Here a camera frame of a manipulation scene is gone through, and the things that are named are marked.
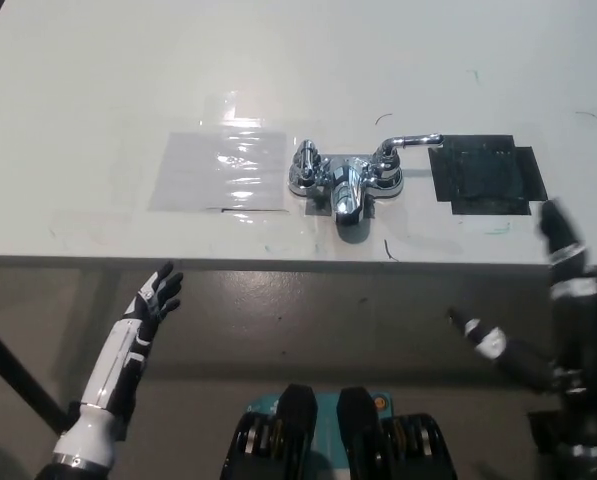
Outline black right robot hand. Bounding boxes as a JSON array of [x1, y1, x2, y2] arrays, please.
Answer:
[[445, 197, 597, 419]]

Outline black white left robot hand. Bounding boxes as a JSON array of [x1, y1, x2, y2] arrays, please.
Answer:
[[79, 261, 185, 417]]

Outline chrome faucet lever handle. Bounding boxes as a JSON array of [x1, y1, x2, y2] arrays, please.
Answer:
[[374, 132, 445, 177]]

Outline black teal robot torso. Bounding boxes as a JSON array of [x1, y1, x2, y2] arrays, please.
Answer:
[[220, 381, 455, 480]]

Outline chrome faucet body with spout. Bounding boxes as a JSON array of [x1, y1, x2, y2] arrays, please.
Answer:
[[286, 152, 407, 227]]

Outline black table leg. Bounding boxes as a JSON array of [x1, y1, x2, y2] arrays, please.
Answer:
[[0, 313, 67, 437]]

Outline grey glossy tape sheet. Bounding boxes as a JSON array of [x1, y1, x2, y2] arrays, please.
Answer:
[[147, 130, 290, 214]]

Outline black tape patch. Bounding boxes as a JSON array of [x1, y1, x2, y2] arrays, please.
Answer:
[[427, 133, 550, 218]]

